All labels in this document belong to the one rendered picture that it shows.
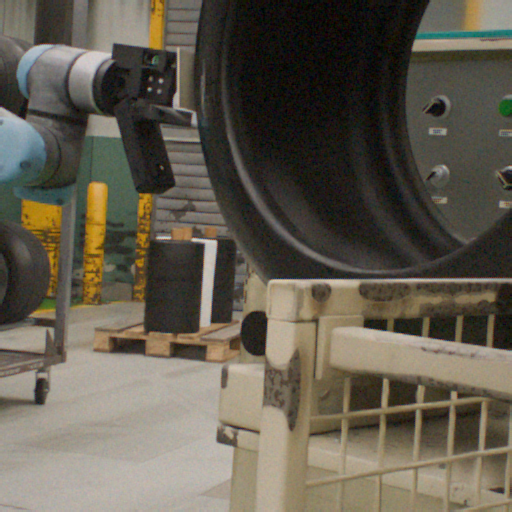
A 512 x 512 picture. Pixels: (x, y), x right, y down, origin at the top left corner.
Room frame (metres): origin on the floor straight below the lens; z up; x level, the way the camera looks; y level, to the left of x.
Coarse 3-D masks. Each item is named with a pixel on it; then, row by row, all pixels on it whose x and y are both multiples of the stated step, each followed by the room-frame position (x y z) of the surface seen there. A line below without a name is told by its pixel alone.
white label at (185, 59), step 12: (180, 60) 1.35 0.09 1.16; (192, 60) 1.37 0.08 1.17; (180, 72) 1.35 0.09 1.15; (192, 72) 1.37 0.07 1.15; (180, 84) 1.35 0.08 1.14; (192, 84) 1.37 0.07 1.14; (180, 96) 1.35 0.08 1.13; (192, 96) 1.37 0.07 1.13; (180, 108) 1.35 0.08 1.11; (192, 108) 1.37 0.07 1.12
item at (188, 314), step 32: (160, 256) 7.88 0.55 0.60; (192, 256) 7.91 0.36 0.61; (224, 256) 8.64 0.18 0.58; (160, 288) 7.87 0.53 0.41; (192, 288) 7.92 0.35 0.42; (224, 288) 8.65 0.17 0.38; (128, 320) 8.45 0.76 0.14; (160, 320) 7.87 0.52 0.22; (192, 320) 7.93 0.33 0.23; (224, 320) 8.66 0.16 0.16; (160, 352) 7.84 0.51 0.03; (224, 352) 7.81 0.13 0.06
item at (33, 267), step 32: (0, 64) 5.40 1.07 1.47; (0, 96) 5.40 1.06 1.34; (0, 224) 5.83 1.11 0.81; (64, 224) 6.06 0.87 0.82; (0, 256) 5.53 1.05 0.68; (32, 256) 5.79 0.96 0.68; (64, 256) 6.06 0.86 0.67; (0, 288) 5.48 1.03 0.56; (32, 288) 5.79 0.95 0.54; (64, 288) 6.05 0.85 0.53; (0, 320) 5.79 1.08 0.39; (32, 320) 6.06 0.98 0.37; (64, 320) 6.05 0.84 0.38; (0, 352) 6.11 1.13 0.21; (32, 352) 6.10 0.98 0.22; (64, 352) 6.07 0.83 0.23
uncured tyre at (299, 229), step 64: (256, 0) 1.42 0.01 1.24; (320, 0) 1.48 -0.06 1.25; (384, 0) 1.51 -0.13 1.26; (256, 64) 1.43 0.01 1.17; (320, 64) 1.51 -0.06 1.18; (384, 64) 1.51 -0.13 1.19; (256, 128) 1.43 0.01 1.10; (320, 128) 1.51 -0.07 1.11; (384, 128) 1.50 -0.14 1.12; (256, 192) 1.27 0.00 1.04; (320, 192) 1.47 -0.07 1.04; (384, 192) 1.49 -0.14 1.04; (256, 256) 1.27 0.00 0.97; (320, 256) 1.20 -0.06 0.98; (384, 256) 1.46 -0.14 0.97; (448, 256) 1.11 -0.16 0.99; (384, 320) 1.16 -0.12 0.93; (448, 320) 1.12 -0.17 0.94
